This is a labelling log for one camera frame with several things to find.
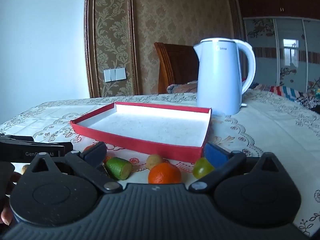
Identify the wooden bed headboard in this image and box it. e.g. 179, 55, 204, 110
154, 42, 199, 94

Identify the white electric kettle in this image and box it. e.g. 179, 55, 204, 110
194, 37, 256, 115

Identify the wardrobe with glass doors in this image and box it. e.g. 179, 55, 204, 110
244, 17, 319, 93

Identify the white wall switch panel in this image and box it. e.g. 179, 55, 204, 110
104, 68, 126, 82

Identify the green cucumber piece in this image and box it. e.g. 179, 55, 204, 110
105, 157, 132, 180

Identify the red shallow tray box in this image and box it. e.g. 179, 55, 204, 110
71, 102, 212, 163

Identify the person's left hand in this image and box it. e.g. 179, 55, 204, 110
1, 172, 22, 225

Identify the small orange tangerine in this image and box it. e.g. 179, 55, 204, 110
83, 145, 112, 164

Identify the colourful striped bedding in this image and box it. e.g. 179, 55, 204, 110
250, 82, 319, 113

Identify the brown longan fruit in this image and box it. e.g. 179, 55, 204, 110
146, 154, 164, 170
21, 164, 29, 174

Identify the floral lace tablecloth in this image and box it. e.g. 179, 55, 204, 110
1, 90, 319, 236

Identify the patterned pillow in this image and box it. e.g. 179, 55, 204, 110
167, 81, 197, 94

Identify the large orange tangerine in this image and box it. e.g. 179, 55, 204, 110
148, 163, 182, 184

